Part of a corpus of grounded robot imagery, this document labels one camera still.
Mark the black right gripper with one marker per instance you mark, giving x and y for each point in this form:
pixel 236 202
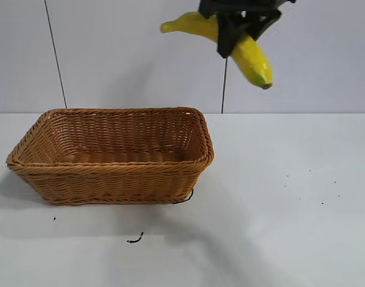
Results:
pixel 239 5

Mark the short curled black thread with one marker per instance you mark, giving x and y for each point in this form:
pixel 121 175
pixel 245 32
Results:
pixel 136 239

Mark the black thread under basket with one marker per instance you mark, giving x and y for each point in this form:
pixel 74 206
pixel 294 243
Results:
pixel 185 201

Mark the yellow banana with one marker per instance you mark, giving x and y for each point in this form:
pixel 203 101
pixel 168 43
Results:
pixel 254 56

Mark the brown woven wicker basket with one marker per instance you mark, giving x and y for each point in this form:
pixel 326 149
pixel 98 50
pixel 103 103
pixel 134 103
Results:
pixel 110 179

